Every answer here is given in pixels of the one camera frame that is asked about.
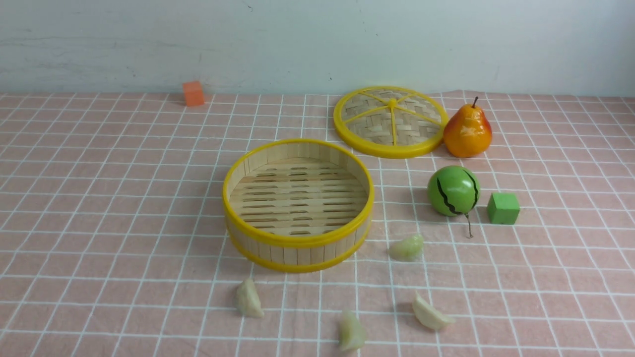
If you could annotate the bamboo steamer tray yellow rims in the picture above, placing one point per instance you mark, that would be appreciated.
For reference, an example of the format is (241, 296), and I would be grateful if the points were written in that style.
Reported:
(298, 205)

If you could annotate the greenish dumpling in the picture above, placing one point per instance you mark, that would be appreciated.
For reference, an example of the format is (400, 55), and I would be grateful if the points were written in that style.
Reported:
(408, 249)

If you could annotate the green toy watermelon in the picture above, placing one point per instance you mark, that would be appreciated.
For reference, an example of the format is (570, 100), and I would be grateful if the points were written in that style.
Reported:
(454, 191)

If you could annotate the woven steamer lid yellow rim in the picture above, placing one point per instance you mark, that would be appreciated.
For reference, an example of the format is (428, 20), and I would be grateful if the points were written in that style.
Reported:
(390, 122)

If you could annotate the pink checkered tablecloth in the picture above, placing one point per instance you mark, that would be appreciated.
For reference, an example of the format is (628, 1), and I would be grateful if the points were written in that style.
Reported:
(113, 241)

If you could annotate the orange cube block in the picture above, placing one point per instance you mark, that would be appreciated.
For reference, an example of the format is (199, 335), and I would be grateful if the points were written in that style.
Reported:
(193, 93)

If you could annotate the green cube block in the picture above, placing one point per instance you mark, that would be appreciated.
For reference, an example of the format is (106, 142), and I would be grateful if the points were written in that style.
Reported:
(503, 208)

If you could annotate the orange yellow toy pear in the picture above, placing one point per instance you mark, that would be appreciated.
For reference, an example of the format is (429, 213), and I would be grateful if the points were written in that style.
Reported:
(468, 133)

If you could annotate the pale dumpling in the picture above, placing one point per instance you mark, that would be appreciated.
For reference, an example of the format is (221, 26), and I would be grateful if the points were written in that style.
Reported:
(428, 315)
(247, 300)
(352, 334)

